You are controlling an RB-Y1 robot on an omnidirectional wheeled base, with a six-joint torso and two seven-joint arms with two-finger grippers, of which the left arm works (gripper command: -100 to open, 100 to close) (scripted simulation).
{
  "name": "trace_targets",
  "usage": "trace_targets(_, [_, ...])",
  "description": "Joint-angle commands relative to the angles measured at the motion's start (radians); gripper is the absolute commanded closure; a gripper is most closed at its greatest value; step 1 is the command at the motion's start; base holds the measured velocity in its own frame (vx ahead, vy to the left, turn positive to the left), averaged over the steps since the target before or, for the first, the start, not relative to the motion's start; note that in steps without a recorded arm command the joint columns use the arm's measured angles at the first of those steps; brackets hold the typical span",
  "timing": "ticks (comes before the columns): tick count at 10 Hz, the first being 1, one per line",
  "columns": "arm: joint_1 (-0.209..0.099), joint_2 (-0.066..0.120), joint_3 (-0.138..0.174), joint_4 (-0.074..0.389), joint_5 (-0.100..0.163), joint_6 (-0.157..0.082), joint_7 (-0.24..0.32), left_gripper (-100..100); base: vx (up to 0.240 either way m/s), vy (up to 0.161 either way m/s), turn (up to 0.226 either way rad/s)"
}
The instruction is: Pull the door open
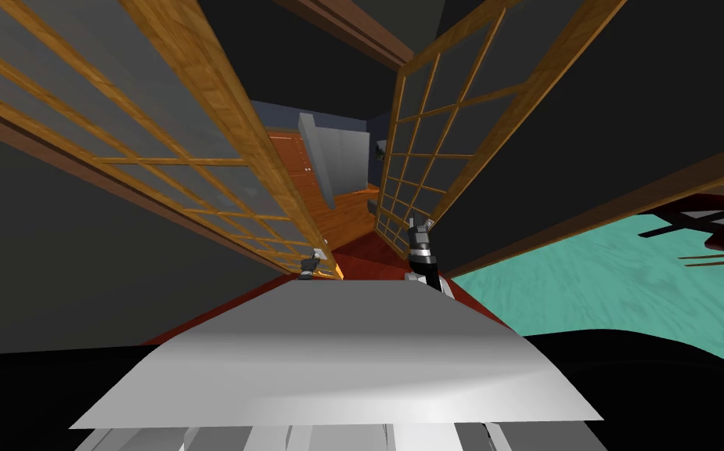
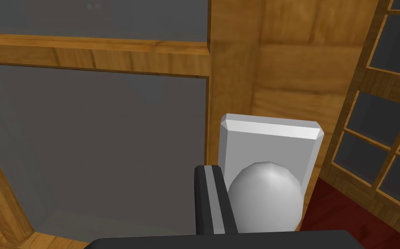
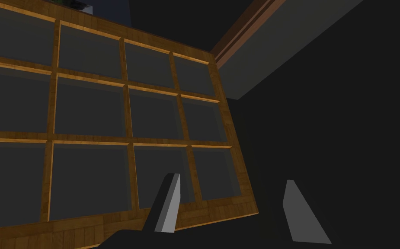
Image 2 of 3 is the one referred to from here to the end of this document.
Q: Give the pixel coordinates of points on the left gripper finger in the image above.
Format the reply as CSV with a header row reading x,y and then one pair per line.
x,y
211,204

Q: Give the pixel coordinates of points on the grey round door knob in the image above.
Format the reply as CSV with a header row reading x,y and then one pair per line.
x,y
267,197

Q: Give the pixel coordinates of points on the wooden door leaf with glass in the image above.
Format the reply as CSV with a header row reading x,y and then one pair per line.
x,y
236,72

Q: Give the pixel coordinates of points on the wooden lattice window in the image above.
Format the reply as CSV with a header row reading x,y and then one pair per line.
x,y
384,82

